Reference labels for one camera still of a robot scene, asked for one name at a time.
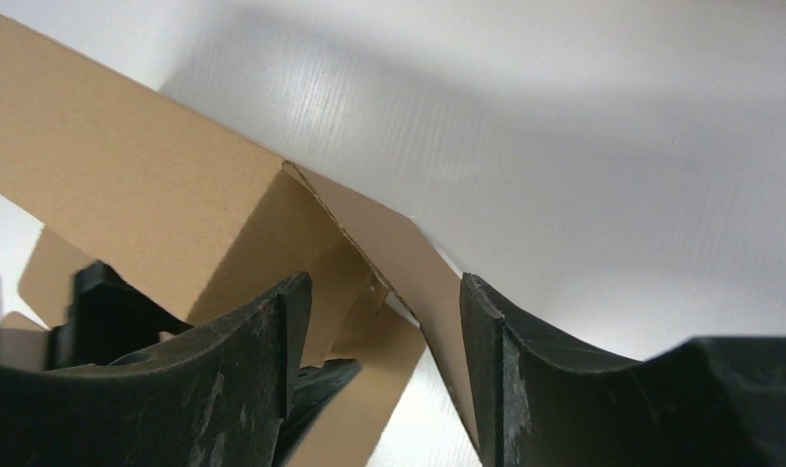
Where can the brown cardboard box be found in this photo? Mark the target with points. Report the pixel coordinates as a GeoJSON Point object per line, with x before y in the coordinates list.
{"type": "Point", "coordinates": [198, 218]}

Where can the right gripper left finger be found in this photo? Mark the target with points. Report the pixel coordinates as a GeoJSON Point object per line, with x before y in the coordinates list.
{"type": "Point", "coordinates": [215, 395]}

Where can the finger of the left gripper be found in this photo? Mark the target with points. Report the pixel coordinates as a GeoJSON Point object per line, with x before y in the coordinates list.
{"type": "Point", "coordinates": [314, 389]}
{"type": "Point", "coordinates": [107, 319]}

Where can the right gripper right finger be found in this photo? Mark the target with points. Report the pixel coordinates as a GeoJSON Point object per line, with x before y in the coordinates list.
{"type": "Point", "coordinates": [545, 398]}

